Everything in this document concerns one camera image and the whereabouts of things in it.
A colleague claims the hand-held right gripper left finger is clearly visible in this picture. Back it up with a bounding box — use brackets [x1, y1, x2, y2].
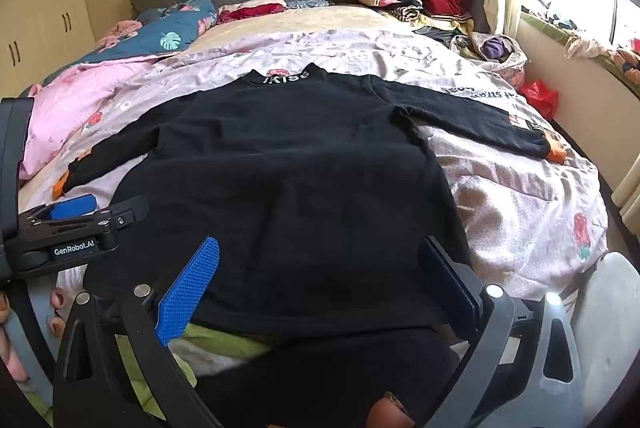
[52, 235, 223, 428]

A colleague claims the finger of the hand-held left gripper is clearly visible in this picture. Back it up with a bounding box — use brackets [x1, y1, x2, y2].
[30, 196, 151, 248]
[20, 194, 98, 227]

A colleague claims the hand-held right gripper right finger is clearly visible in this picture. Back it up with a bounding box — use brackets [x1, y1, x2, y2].
[417, 235, 583, 428]

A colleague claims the black sweater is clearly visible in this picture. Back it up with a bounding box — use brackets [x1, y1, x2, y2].
[52, 63, 568, 340]

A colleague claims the heap of clothes on windowsill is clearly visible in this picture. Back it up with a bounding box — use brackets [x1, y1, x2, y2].
[520, 0, 640, 84]

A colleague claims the person's left hand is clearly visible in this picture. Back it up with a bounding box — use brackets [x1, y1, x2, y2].
[0, 287, 91, 381]

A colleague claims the person's right hand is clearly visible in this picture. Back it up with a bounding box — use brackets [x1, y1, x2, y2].
[367, 392, 416, 428]

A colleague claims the green cloth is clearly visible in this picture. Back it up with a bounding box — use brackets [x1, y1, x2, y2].
[165, 322, 273, 389]

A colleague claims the pink blanket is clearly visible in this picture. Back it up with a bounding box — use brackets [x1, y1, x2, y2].
[17, 58, 166, 181]

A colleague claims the lilac strawberry-print duvet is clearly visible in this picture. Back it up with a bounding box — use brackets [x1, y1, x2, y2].
[20, 15, 611, 359]

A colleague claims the cream wardrobe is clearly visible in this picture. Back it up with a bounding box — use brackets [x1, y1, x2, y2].
[0, 0, 88, 98]

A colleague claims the blue leaf print pillow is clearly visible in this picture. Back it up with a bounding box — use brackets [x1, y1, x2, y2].
[40, 0, 218, 84]

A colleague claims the red plastic bag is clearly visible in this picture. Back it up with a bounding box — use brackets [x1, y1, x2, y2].
[520, 79, 560, 120]

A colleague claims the floral bag with purple cloth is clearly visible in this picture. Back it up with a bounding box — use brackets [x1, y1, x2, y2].
[450, 32, 528, 84]

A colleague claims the red cloth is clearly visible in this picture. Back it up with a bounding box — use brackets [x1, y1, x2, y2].
[217, 0, 288, 24]

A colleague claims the beige bed sheet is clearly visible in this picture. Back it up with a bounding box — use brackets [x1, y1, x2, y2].
[185, 3, 451, 59]

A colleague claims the green windowsill mat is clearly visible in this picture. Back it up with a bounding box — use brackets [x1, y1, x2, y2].
[520, 5, 640, 100]

